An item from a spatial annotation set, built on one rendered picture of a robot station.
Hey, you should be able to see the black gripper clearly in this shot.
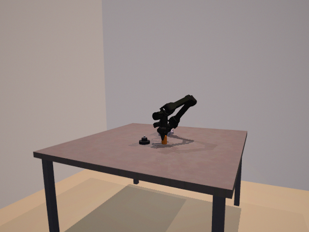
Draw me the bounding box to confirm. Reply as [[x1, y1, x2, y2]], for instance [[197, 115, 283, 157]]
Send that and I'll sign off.
[[157, 119, 170, 141]]

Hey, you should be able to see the orange cylinder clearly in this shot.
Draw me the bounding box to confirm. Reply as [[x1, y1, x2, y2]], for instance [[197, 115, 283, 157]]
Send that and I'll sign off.
[[162, 135, 167, 145]]

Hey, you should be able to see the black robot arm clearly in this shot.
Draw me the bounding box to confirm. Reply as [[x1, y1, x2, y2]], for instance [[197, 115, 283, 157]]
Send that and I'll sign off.
[[152, 95, 197, 132]]

